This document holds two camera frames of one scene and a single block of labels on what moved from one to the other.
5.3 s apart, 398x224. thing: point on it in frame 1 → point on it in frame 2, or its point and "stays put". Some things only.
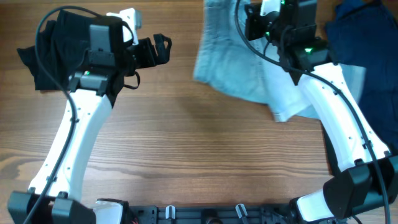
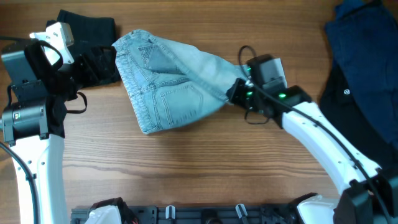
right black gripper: [254, 17] → [233, 96]
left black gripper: [150, 60] → [107, 70]
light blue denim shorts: [252, 70] → [170, 85]
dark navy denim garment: [364, 33] stays put
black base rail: [208, 214] stays put
